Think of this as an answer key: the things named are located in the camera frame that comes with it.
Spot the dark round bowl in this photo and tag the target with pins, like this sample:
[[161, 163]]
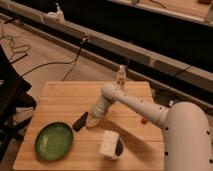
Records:
[[119, 148]]

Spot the black eraser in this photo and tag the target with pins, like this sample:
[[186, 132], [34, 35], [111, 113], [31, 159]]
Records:
[[80, 122]]

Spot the black chair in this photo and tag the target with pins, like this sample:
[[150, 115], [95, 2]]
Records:
[[13, 94]]

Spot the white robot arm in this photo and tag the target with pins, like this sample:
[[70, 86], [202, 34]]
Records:
[[185, 127]]

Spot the clear small bottle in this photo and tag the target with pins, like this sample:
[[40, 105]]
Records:
[[121, 76]]

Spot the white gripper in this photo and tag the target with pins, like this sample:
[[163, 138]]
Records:
[[92, 121]]

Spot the green plate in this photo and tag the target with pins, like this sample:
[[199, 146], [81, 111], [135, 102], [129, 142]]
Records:
[[54, 141]]

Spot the white clamp on rail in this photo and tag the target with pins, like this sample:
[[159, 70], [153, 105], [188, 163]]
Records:
[[58, 15]]

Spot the white sponge block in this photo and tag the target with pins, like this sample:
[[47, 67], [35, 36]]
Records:
[[109, 143]]

